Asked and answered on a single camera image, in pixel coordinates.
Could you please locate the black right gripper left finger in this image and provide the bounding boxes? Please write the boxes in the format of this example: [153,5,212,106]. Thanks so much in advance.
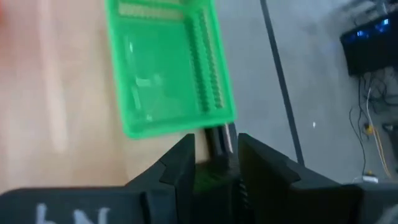
[0,133,196,224]

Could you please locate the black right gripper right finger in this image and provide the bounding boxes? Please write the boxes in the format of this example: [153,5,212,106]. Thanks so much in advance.
[238,133,398,224]

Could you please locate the green plastic lattice basket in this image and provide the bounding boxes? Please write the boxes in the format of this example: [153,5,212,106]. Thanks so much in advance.
[104,0,238,140]

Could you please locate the white power adapter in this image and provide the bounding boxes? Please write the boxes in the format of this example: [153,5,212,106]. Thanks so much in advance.
[353,175,379,184]

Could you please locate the black computer with blue lights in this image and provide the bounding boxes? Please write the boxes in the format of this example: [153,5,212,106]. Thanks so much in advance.
[340,12,398,77]

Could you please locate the yellow cable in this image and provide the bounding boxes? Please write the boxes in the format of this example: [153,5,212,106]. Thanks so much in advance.
[363,123,392,179]

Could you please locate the white cable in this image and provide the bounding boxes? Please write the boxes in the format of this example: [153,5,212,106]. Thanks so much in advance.
[366,86,374,127]

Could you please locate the black cable bundle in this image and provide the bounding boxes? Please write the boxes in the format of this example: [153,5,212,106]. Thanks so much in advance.
[348,70,398,177]

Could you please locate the black frame bar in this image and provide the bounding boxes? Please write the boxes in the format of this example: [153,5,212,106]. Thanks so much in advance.
[259,0,305,166]

